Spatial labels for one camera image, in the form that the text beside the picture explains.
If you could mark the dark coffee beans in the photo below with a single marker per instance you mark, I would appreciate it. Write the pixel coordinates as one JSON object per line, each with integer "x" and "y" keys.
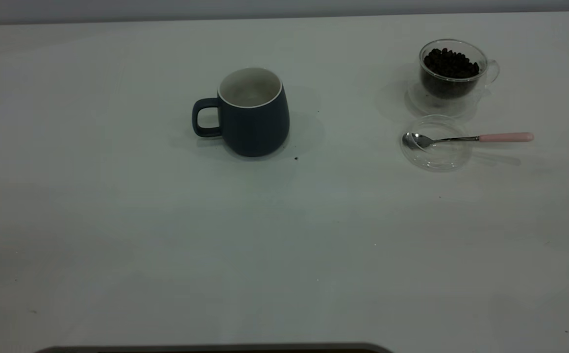
{"x": 451, "y": 63}

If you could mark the clear round glass dish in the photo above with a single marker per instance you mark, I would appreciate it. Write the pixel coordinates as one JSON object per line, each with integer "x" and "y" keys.
{"x": 441, "y": 159}

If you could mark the clear glass cup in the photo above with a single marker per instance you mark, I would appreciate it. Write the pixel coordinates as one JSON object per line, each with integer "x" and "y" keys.
{"x": 441, "y": 105}

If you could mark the dark grey ceramic mug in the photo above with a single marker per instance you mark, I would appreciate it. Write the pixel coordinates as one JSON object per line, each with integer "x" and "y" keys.
{"x": 255, "y": 127}

